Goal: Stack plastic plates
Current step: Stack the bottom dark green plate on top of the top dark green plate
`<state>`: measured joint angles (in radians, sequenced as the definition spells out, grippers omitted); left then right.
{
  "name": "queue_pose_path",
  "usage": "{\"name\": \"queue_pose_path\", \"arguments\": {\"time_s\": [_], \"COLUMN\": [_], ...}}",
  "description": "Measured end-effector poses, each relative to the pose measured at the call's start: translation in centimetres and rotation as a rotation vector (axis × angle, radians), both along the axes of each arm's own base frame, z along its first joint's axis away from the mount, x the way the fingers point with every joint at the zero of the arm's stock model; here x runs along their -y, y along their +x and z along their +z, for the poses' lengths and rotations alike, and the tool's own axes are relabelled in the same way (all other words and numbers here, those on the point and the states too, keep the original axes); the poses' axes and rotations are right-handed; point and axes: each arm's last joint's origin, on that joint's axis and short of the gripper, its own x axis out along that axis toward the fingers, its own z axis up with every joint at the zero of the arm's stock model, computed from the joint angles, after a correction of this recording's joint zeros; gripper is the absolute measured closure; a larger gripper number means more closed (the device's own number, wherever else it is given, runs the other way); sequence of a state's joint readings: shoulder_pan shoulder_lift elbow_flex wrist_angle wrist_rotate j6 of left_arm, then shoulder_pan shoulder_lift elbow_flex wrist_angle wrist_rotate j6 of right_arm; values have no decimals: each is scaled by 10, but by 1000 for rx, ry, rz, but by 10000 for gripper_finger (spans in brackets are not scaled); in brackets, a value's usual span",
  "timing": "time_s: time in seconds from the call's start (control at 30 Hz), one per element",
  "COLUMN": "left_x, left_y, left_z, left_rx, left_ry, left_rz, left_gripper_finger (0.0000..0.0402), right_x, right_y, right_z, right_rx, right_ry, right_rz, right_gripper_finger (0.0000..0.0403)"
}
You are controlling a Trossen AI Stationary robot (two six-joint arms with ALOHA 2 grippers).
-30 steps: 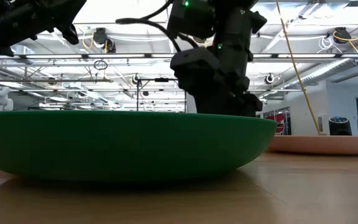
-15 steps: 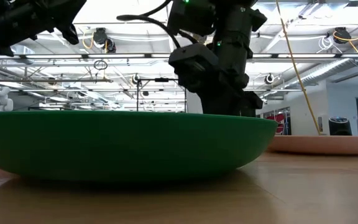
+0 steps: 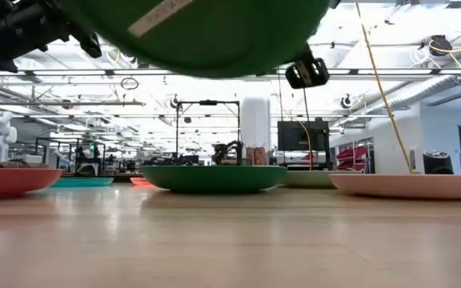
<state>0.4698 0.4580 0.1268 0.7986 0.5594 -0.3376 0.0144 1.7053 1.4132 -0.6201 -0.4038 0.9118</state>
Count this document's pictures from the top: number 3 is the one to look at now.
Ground pink plastic plate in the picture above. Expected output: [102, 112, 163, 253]
[329, 173, 461, 201]

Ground black monitor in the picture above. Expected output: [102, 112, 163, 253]
[277, 119, 331, 153]

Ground black office chair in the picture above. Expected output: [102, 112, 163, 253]
[422, 150, 455, 175]

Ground red storage bins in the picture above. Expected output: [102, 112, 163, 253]
[336, 146, 370, 173]

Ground dark green plastic plate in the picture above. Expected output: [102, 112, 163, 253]
[139, 165, 288, 194]
[62, 0, 331, 79]

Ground small light green plastic plate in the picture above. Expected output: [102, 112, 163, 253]
[281, 170, 362, 190]

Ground black workstation frame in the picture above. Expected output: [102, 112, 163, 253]
[34, 138, 107, 176]

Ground black tall frame stand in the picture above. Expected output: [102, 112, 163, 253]
[174, 99, 242, 166]

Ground small teal plastic plate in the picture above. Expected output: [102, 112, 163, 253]
[50, 176, 115, 189]

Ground small orange plastic plate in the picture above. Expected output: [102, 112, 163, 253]
[129, 177, 158, 188]

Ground yellow hanging cable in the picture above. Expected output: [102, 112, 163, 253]
[353, 0, 415, 174]

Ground black hanging cable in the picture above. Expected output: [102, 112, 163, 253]
[302, 87, 313, 121]

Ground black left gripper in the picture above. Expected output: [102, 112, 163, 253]
[0, 0, 103, 74]

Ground brown cardboard box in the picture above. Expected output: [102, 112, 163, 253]
[245, 146, 270, 166]

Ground red-orange plastic plate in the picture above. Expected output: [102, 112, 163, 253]
[0, 166, 63, 200]

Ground white round pillar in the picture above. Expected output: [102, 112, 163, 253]
[240, 97, 272, 150]

